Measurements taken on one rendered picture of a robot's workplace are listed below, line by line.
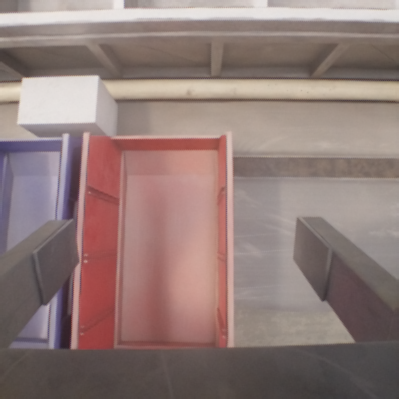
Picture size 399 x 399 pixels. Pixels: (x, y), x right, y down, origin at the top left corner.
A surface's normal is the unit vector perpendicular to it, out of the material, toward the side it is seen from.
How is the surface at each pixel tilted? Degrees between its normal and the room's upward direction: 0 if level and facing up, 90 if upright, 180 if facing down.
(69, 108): 0
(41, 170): 29
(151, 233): 0
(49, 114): 0
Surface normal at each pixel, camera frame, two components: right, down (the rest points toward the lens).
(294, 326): 0.00, -0.15
